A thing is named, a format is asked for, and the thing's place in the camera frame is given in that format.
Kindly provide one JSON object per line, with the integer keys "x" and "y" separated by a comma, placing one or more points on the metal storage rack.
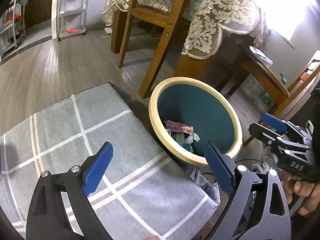
{"x": 12, "y": 26}

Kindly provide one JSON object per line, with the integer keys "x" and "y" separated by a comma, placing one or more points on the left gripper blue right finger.
{"x": 257, "y": 207}

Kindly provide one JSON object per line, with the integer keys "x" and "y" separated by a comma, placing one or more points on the teal and cream trash bin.
{"x": 194, "y": 103}

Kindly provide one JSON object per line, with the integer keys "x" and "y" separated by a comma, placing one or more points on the wooden dining chair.
{"x": 157, "y": 16}

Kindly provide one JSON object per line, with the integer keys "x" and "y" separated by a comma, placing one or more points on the person's right hand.
{"x": 303, "y": 189}

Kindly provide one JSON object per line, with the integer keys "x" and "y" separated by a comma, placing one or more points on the grey plaid plush mat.
{"x": 143, "y": 191}

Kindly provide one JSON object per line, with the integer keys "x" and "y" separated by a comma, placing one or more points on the white rolling shelf cart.
{"x": 71, "y": 18}

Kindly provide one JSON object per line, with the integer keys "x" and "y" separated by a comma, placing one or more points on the lace tablecloth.
{"x": 209, "y": 18}

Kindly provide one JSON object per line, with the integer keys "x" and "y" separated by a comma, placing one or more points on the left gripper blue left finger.
{"x": 47, "y": 217}

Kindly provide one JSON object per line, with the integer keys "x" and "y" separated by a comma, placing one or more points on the trash pile inside bin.
{"x": 183, "y": 134}

